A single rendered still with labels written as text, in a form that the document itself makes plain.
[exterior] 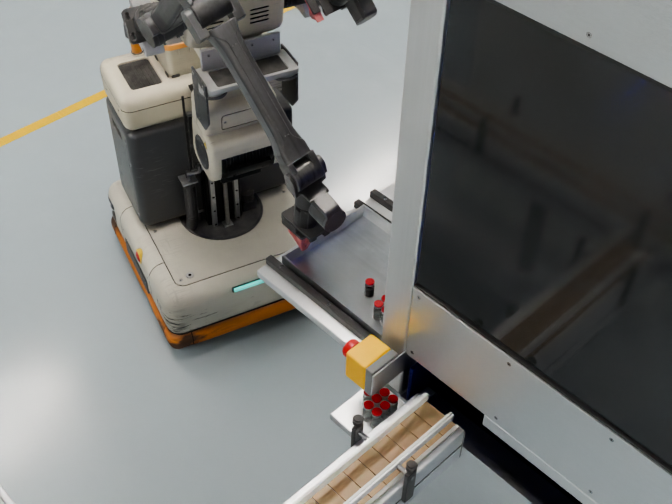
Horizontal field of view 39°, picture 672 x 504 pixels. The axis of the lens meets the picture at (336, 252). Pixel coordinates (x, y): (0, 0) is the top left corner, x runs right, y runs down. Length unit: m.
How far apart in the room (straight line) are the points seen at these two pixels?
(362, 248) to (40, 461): 1.28
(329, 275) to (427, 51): 0.87
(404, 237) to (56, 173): 2.44
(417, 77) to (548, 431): 0.64
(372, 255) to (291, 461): 0.90
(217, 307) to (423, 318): 1.38
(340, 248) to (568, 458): 0.80
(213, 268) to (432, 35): 1.77
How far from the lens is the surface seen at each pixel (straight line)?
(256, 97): 1.93
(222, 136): 2.65
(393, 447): 1.80
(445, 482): 2.03
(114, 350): 3.19
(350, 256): 2.18
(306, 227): 2.07
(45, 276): 3.48
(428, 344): 1.75
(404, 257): 1.66
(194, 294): 2.95
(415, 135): 1.48
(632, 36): 1.17
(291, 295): 2.10
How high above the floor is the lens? 2.43
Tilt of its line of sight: 45 degrees down
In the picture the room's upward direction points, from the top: 2 degrees clockwise
